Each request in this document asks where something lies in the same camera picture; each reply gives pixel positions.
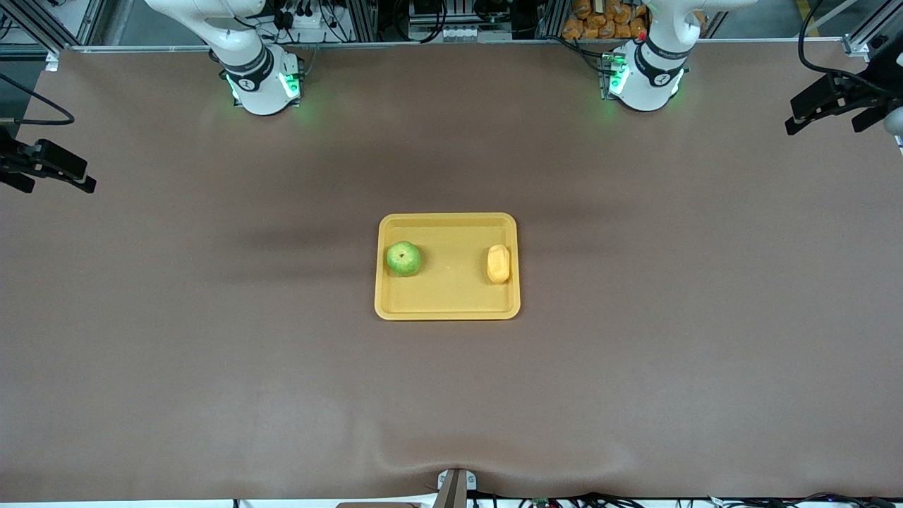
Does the green apple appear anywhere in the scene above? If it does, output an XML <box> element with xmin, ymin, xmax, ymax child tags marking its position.
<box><xmin>386</xmin><ymin>241</ymin><xmax>423</xmax><ymax>277</ymax></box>

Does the yellow potato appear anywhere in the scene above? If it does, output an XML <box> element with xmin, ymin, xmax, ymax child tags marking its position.
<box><xmin>487</xmin><ymin>244</ymin><xmax>511</xmax><ymax>284</ymax></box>

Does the yellow plastic tray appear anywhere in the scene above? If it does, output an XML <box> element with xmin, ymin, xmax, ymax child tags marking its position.
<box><xmin>374</xmin><ymin>213</ymin><xmax>521</xmax><ymax>321</ymax></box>

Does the bag of orange items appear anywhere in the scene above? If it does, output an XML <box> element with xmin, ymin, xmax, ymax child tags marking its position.
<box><xmin>562</xmin><ymin>0</ymin><xmax>650</xmax><ymax>40</ymax></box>

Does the white power strip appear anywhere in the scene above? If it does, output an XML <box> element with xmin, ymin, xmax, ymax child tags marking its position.
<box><xmin>279</xmin><ymin>6</ymin><xmax>332</xmax><ymax>29</ymax></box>

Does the brown table mat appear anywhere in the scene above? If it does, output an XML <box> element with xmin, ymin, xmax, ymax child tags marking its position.
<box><xmin>0</xmin><ymin>39</ymin><xmax>903</xmax><ymax>503</ymax></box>

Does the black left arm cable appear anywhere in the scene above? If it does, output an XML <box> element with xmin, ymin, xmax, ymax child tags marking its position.
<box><xmin>798</xmin><ymin>0</ymin><xmax>883</xmax><ymax>96</ymax></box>

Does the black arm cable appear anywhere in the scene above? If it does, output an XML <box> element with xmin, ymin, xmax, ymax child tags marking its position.
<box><xmin>798</xmin><ymin>0</ymin><xmax>883</xmax><ymax>96</ymax></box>
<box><xmin>0</xmin><ymin>73</ymin><xmax>75</xmax><ymax>126</ymax></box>

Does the aluminium frame post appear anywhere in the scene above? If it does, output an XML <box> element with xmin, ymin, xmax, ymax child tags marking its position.
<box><xmin>0</xmin><ymin>0</ymin><xmax>107</xmax><ymax>54</ymax></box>
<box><xmin>843</xmin><ymin>0</ymin><xmax>886</xmax><ymax>56</ymax></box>

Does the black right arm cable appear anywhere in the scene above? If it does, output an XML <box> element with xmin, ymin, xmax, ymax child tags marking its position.
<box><xmin>0</xmin><ymin>73</ymin><xmax>75</xmax><ymax>126</ymax></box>

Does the aluminium table edge rail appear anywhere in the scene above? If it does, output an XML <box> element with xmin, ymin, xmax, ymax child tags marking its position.
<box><xmin>60</xmin><ymin>37</ymin><xmax>847</xmax><ymax>54</ymax></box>

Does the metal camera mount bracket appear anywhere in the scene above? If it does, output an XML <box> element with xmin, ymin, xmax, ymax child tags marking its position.
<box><xmin>436</xmin><ymin>468</ymin><xmax>477</xmax><ymax>508</ymax></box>

